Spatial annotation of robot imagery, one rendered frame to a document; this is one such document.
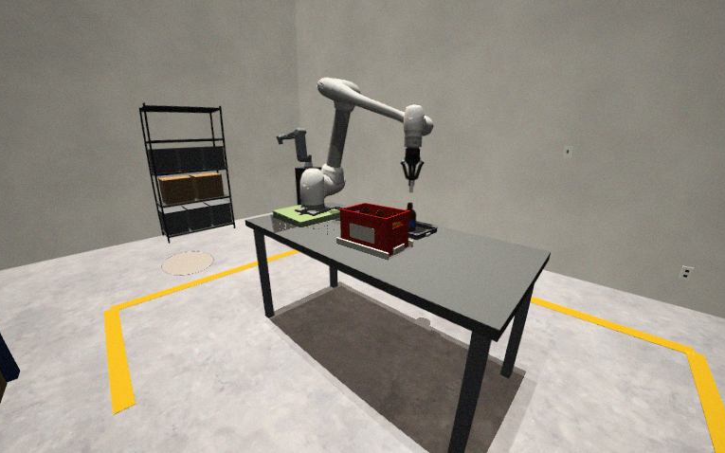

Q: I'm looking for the red bottle crate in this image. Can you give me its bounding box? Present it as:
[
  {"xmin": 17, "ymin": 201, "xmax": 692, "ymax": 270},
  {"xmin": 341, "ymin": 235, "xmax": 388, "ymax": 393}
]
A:
[{"xmin": 340, "ymin": 203, "xmax": 409, "ymax": 255}]

